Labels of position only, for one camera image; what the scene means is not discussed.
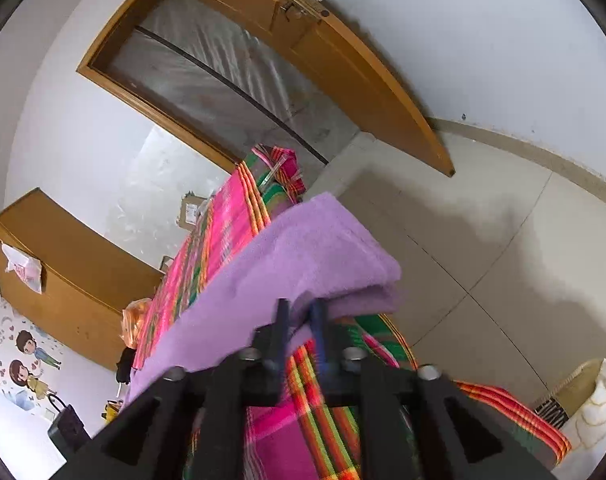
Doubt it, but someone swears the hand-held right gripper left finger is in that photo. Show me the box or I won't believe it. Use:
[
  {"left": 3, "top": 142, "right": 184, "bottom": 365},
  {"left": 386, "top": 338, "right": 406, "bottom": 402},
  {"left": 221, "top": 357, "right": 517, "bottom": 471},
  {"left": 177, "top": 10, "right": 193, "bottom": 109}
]
[{"left": 48, "top": 299, "right": 290, "bottom": 480}]

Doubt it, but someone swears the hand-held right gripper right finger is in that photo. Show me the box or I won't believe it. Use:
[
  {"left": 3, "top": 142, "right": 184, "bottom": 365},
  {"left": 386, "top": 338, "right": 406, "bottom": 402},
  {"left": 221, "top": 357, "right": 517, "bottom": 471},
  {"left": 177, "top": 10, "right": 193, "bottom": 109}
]
[{"left": 308, "top": 299, "right": 559, "bottom": 480}]

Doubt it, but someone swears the purple sweater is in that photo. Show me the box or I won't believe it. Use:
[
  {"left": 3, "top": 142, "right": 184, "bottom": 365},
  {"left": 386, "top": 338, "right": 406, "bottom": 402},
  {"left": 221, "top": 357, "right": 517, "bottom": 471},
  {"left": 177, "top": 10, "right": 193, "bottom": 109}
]
[{"left": 123, "top": 192, "right": 401, "bottom": 406}]

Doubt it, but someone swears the bag of oranges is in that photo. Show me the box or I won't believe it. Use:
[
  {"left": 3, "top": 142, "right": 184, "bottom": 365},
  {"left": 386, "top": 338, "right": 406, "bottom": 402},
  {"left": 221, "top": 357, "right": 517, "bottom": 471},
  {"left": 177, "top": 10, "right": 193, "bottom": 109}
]
[{"left": 122, "top": 297, "right": 154, "bottom": 348}]

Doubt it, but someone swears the pink green plaid blanket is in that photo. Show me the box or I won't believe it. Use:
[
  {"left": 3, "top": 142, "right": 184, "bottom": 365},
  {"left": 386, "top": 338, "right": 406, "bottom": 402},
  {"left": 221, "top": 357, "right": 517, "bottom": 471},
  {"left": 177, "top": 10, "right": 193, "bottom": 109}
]
[{"left": 133, "top": 146, "right": 573, "bottom": 480}]

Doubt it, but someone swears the wooden wardrobe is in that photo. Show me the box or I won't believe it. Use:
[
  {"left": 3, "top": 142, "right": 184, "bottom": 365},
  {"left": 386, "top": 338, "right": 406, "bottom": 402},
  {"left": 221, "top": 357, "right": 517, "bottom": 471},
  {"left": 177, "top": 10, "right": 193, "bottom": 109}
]
[{"left": 0, "top": 187, "right": 165, "bottom": 373}]

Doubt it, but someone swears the cardboard box with label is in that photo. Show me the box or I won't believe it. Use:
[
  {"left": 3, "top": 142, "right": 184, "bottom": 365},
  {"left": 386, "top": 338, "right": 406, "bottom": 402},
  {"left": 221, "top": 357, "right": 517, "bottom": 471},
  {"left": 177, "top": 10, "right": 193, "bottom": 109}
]
[{"left": 178, "top": 194, "right": 214, "bottom": 231}]

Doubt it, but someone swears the white pink plastic bag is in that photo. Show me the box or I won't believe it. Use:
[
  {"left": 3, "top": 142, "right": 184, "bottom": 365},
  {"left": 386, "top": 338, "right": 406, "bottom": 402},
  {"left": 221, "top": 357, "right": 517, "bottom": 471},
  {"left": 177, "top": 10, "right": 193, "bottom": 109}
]
[{"left": 0, "top": 240, "right": 44, "bottom": 293}]

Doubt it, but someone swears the striped black white cloth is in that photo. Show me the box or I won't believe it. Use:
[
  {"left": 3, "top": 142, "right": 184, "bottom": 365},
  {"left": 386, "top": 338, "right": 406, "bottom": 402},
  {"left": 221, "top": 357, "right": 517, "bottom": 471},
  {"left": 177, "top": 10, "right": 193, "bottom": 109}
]
[{"left": 536, "top": 395, "right": 569, "bottom": 428}]

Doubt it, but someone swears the clear plastic door curtain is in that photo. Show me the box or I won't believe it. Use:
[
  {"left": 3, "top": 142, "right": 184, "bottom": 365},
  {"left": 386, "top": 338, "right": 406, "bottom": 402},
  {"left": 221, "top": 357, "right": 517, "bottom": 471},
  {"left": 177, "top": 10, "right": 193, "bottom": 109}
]
[{"left": 95, "top": 0, "right": 359, "bottom": 166}]

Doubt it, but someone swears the wooden door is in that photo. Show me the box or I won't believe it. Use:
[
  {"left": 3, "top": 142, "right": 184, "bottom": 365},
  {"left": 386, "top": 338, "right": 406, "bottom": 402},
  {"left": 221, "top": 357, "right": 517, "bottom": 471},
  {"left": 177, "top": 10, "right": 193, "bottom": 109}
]
[{"left": 148, "top": 0, "right": 456, "bottom": 178}]

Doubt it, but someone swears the cream cloth bundle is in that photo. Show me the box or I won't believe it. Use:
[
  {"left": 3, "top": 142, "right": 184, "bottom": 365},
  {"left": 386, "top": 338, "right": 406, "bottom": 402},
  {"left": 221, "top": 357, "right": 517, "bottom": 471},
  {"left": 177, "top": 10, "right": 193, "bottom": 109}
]
[{"left": 533, "top": 357, "right": 606, "bottom": 451}]

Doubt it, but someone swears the cartoon wall sticker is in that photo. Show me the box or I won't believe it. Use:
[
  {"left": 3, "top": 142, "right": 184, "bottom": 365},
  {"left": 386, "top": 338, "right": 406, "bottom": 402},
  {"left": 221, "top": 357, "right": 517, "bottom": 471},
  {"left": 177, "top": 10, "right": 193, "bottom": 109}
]
[{"left": 0, "top": 295, "right": 64, "bottom": 421}]

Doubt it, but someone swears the wooden door frame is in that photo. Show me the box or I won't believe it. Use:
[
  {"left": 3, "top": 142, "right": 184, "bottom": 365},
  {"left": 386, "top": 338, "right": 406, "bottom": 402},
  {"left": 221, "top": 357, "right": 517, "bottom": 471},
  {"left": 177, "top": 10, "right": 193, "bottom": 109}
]
[{"left": 77, "top": 0, "right": 329, "bottom": 176}]

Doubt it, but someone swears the metal door handle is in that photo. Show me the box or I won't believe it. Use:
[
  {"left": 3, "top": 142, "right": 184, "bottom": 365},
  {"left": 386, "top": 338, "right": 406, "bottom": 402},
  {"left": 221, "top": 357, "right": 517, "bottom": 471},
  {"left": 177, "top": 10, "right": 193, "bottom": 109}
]
[{"left": 278, "top": 0, "right": 331, "bottom": 21}]

